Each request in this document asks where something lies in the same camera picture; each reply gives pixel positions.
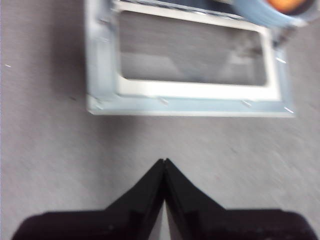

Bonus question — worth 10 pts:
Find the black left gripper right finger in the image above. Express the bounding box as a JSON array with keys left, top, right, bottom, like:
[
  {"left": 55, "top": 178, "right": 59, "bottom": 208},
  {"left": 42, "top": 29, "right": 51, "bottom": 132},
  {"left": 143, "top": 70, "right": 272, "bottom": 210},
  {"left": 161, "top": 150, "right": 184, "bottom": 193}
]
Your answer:
[{"left": 164, "top": 157, "right": 320, "bottom": 240}]

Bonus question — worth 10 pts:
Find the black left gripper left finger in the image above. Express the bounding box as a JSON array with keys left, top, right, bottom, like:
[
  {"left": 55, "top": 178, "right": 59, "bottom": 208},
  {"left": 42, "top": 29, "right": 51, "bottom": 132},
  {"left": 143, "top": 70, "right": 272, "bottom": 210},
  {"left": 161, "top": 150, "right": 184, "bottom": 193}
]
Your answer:
[{"left": 11, "top": 158, "right": 166, "bottom": 240}]

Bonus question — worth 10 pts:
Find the blue bowl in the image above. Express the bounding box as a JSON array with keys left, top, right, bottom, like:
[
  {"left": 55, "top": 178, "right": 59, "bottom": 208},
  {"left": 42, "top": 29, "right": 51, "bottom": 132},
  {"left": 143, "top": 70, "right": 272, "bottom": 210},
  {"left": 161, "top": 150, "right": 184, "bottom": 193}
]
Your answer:
[{"left": 230, "top": 0, "right": 316, "bottom": 28}]

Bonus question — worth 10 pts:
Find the red yellow apple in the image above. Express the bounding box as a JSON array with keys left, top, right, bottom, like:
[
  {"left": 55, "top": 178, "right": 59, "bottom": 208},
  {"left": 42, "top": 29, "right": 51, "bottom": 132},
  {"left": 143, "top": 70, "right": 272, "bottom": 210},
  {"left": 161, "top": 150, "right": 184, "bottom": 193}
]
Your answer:
[{"left": 264, "top": 0, "right": 311, "bottom": 15}]

